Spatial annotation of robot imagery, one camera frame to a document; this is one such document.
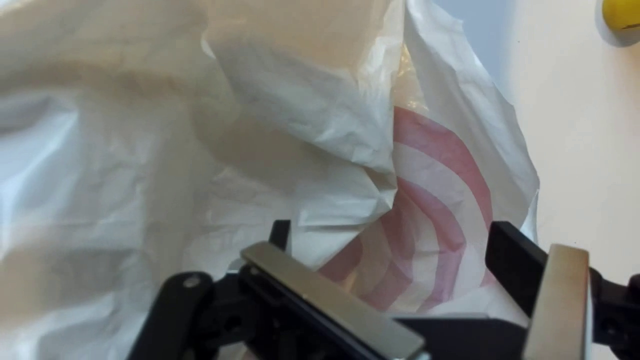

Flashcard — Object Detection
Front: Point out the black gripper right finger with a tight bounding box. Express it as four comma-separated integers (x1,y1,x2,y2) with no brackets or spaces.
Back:
523,244,590,360

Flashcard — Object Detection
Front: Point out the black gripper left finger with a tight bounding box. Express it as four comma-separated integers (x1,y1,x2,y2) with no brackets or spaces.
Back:
242,241,424,360

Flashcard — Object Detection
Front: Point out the white red plastic bag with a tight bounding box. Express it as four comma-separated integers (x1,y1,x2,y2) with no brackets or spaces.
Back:
0,0,539,360

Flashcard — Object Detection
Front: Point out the yellow green small cup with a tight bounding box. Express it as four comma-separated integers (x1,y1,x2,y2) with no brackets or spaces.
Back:
596,0,640,45

